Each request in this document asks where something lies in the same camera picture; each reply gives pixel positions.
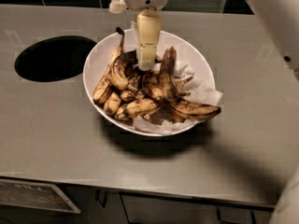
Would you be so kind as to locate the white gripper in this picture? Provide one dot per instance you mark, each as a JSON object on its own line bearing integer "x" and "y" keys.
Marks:
{"x": 147, "y": 30}

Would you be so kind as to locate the curved dark spotted banana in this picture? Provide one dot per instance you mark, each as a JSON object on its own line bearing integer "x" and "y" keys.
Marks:
{"x": 118, "y": 78}

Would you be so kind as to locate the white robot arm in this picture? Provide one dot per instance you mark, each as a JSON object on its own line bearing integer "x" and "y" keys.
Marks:
{"x": 279, "y": 18}

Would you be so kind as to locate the upright dark banana centre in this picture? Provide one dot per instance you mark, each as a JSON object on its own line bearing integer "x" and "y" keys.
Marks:
{"x": 170, "y": 91}

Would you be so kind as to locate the white oval bowl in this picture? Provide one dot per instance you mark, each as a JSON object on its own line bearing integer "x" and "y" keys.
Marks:
{"x": 98, "y": 60}

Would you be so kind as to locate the spotted banana middle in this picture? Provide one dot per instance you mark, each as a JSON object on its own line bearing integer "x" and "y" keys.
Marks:
{"x": 152, "y": 87}

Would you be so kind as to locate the small banana under centre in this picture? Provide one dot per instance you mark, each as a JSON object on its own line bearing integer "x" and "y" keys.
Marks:
{"x": 134, "y": 78}

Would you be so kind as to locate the long spotted banana left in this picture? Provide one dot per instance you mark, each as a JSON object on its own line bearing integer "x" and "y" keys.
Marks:
{"x": 103, "y": 88}

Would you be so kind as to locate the small banana front left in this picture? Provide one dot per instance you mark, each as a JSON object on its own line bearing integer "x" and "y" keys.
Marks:
{"x": 112, "y": 103}

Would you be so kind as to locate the spotted banana front centre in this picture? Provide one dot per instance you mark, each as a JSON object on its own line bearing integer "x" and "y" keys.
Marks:
{"x": 136, "y": 108}

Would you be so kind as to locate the spotted banana right front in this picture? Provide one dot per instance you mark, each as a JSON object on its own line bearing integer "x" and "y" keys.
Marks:
{"x": 193, "y": 111}

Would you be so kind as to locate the white paper napkin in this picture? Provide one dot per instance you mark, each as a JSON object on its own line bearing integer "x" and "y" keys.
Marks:
{"x": 201, "y": 87}

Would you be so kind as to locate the dark round counter hole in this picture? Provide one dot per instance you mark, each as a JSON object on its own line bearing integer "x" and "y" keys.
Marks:
{"x": 54, "y": 59}

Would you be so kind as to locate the framed label sign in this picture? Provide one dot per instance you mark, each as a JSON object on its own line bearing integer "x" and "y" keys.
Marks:
{"x": 35, "y": 195}

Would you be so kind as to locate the black cabinet handle left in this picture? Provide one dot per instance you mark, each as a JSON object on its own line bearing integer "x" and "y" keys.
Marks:
{"x": 101, "y": 197}

